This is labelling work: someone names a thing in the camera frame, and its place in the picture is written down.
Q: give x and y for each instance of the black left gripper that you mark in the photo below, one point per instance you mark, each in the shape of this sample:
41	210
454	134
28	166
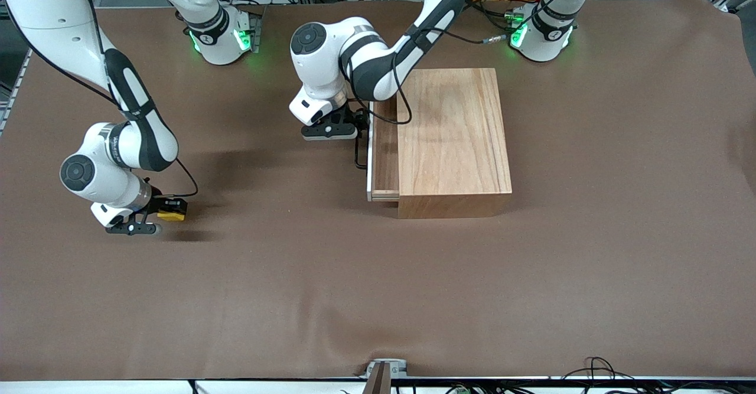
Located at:
353	114

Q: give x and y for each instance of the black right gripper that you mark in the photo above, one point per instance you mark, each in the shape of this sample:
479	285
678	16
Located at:
156	202

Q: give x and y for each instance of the wooden drawer cabinet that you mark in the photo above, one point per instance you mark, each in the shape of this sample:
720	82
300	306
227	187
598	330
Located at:
460	146

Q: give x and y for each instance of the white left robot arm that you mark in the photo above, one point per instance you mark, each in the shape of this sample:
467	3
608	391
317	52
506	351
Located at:
378	63

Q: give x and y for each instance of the brown table cloth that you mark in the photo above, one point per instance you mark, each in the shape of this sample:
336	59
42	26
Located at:
295	276

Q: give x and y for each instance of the grey metal bracket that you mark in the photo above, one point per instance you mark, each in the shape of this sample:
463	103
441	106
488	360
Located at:
384	376

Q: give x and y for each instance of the yellow wooden cube block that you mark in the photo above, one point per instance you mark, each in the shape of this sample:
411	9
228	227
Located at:
171	215

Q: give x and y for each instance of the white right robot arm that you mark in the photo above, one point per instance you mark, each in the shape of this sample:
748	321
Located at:
136	128

